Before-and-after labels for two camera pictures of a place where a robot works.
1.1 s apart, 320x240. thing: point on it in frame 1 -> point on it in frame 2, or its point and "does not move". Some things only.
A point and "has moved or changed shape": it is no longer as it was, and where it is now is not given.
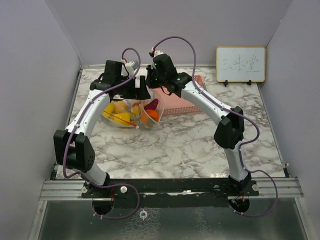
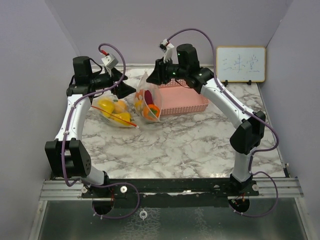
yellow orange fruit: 110,109 does not move
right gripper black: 150,70 -> 158,76
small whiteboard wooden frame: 240,64 does not move
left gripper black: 137,93 -> 122,89
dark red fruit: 152,105 has moved or changed shape
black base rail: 172,193 does not move
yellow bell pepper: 126,116 does not move
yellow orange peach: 120,106 does not move
